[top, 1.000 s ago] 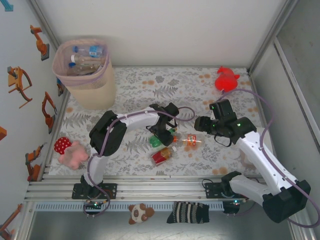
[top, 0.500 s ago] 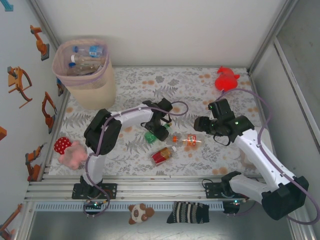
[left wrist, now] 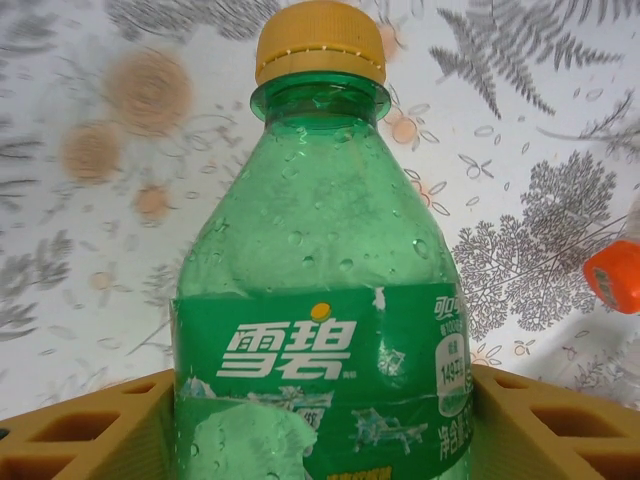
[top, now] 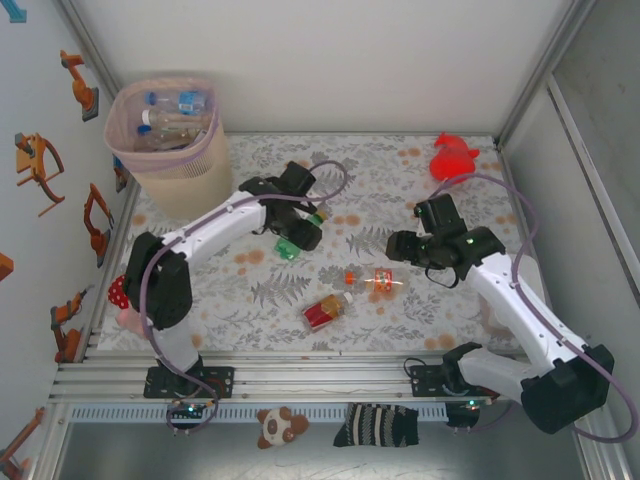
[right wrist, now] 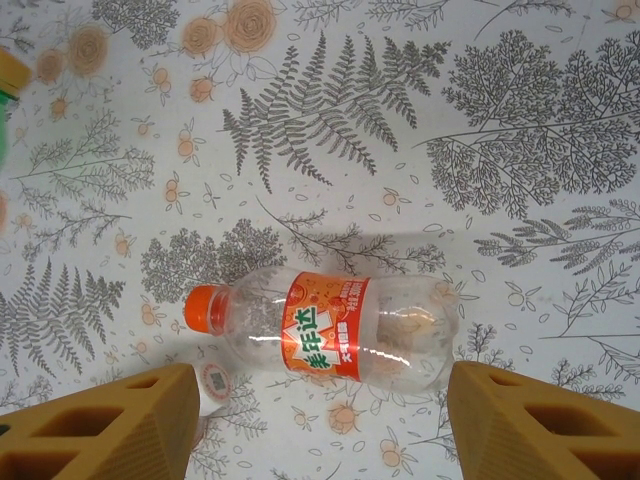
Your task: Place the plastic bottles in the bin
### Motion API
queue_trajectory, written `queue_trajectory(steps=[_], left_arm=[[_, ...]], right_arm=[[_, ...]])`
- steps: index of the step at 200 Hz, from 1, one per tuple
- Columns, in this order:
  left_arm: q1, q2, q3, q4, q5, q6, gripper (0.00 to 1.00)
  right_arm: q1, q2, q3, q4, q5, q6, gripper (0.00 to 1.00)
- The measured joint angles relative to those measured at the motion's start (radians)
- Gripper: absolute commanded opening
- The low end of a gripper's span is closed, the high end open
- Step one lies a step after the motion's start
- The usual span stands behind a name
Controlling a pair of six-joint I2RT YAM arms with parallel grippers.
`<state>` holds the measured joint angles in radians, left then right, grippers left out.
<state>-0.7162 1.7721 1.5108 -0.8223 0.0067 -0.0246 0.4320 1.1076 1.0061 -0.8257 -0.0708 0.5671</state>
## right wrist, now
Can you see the green bottle yellow cap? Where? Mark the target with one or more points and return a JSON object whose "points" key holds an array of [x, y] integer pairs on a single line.
{"points": [[4, 130]]}

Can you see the floral table cloth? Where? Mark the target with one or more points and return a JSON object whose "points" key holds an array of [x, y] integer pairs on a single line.
{"points": [[350, 150]]}

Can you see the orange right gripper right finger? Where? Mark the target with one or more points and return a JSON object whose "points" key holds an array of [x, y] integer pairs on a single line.
{"points": [[550, 435]]}

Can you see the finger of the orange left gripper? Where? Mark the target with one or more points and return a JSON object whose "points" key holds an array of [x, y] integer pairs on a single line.
{"points": [[12, 75]]}

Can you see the clear bottle orange label orange cap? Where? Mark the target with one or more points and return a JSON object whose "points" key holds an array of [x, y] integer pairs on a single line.
{"points": [[325, 325]]}

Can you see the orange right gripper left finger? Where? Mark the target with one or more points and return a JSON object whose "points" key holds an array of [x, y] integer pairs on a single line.
{"points": [[100, 430]]}

